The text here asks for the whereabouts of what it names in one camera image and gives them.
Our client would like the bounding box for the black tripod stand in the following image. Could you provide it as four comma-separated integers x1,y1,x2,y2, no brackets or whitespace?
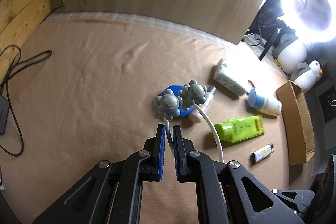
242,4,286,61

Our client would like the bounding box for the blue round lid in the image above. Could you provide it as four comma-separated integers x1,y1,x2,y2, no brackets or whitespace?
160,84,197,119

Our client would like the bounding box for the brown cardboard box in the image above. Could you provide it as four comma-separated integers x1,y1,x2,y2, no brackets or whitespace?
276,81,315,166

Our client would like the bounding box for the lime green tube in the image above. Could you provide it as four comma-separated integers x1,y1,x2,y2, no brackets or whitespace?
215,115,265,143

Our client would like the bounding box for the grey ball white massager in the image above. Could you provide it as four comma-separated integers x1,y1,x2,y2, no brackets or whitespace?
153,80,224,163

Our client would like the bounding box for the black cable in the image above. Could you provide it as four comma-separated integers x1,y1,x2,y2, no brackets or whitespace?
0,45,53,157

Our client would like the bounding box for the black power adapter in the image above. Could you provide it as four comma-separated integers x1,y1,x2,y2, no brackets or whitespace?
0,96,10,135

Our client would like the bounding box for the patterned lighter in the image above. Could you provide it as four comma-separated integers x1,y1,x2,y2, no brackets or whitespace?
251,143,274,164

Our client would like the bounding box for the dotted tissue pack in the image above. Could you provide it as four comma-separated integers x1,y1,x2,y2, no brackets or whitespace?
213,58,251,97

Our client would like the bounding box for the small white penguin plush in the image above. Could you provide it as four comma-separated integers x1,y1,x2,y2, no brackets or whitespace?
290,60,323,93

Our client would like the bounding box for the white blue lotion bottle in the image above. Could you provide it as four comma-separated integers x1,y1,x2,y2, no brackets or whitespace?
248,88,282,116

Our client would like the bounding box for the small pink bottle grey cap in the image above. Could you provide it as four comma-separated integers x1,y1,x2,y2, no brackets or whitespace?
188,86,217,123

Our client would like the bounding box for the large white penguin plush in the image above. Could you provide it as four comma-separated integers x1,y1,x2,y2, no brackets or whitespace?
272,34,314,75

